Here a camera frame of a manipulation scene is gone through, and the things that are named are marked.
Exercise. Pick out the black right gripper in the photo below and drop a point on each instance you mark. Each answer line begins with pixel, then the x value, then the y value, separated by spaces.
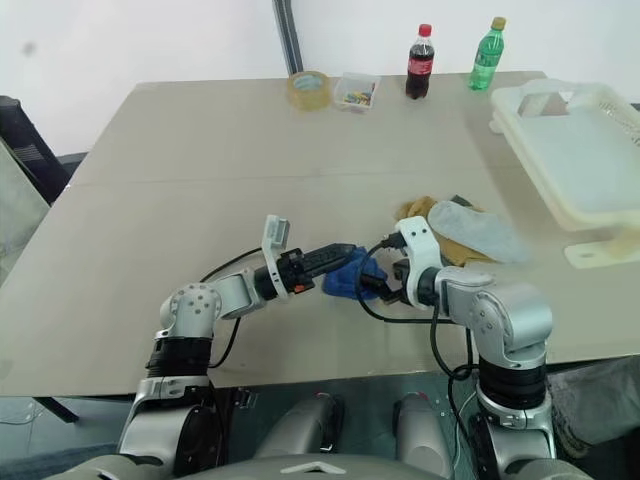
pixel 401 282

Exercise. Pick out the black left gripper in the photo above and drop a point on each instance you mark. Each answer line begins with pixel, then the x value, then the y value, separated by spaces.
pixel 296 272

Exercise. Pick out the blue sock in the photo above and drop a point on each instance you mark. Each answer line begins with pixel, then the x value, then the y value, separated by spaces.
pixel 345 285

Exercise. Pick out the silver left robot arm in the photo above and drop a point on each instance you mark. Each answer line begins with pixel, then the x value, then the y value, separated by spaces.
pixel 195 305

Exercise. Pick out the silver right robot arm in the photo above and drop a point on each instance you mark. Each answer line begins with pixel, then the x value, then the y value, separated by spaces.
pixel 510 320

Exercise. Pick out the clear box of coloured clips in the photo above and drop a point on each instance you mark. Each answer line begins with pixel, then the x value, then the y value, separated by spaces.
pixel 356 95

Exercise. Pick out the white plastic tray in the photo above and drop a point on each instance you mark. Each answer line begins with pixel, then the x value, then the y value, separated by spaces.
pixel 575 155

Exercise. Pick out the tan yellow cloth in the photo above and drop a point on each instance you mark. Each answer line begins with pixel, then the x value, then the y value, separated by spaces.
pixel 415 206

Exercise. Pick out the light grey sock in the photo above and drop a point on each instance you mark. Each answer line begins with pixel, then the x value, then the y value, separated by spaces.
pixel 475 230

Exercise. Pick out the dark cloth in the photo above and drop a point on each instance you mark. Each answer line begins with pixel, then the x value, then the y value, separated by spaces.
pixel 460 199

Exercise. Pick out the grey rounded right robot leg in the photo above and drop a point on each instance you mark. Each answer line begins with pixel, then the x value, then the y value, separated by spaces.
pixel 422 432

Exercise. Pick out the grey rounded robot leg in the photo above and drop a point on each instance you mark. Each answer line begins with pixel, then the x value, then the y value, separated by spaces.
pixel 300 430
pixel 422 432

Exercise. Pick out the grey rounded left robot leg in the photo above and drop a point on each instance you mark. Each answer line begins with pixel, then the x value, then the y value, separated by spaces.
pixel 300 430

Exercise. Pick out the clear packing tape roll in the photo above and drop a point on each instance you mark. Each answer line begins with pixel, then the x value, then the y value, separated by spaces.
pixel 308 97

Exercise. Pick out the grey robot torso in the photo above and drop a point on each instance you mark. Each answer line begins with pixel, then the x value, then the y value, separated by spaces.
pixel 310 472

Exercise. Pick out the cola bottle with red cap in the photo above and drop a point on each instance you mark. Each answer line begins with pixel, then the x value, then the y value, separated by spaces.
pixel 419 65

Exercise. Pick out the white plastic stand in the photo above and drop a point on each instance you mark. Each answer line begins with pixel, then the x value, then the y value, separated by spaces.
pixel 600 252

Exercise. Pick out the grey fabric under table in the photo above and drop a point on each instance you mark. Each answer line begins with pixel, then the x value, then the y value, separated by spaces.
pixel 595 410

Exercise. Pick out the green soda bottle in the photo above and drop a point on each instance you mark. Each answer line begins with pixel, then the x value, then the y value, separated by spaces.
pixel 486 57

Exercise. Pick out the black table leg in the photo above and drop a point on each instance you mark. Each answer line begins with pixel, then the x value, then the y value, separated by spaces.
pixel 57 411

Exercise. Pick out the black chair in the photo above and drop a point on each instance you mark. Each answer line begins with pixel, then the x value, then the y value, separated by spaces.
pixel 30 150

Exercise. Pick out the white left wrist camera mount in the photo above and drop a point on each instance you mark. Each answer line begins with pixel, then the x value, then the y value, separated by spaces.
pixel 276 235

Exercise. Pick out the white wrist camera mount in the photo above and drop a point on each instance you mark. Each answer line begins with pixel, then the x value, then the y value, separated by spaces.
pixel 420 240
pixel 276 235

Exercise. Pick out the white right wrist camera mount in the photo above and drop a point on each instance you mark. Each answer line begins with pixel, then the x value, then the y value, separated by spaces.
pixel 420 240

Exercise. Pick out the grey metal wall post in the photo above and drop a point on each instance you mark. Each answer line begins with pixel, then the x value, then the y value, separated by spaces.
pixel 289 35

